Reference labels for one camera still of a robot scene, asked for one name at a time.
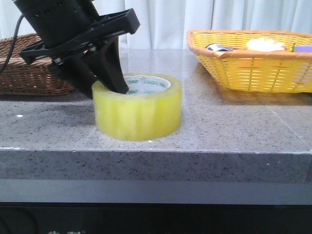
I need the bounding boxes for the white curtain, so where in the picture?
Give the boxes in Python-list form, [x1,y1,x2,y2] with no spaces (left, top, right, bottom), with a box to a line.
[0,0,312,51]

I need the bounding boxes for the brown wicker basket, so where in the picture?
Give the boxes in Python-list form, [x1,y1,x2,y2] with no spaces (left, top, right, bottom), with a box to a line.
[0,33,74,96]

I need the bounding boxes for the yellow woven basket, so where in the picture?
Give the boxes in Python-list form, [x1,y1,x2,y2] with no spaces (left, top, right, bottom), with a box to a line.
[187,29,312,93]

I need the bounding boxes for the yellow transparent tape roll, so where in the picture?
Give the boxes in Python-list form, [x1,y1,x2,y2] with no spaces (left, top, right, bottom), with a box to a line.
[92,73,182,140]

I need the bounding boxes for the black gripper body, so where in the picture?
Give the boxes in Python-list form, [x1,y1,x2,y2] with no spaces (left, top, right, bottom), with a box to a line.
[13,0,140,64]

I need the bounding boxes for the white orange bread bun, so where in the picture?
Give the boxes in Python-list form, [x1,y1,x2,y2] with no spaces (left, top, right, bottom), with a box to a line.
[245,37,287,52]

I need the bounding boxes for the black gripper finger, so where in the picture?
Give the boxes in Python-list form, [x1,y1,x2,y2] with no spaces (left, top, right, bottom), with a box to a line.
[90,37,129,94]
[48,55,102,99]

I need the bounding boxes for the dark blue labelled can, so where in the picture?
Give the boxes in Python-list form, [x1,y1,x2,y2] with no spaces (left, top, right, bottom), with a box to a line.
[205,43,232,52]

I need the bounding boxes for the purple block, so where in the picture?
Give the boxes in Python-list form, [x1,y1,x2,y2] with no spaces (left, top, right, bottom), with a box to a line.
[293,44,312,53]

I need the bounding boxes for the black cable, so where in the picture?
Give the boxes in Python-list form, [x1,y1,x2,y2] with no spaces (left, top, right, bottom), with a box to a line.
[0,14,24,74]

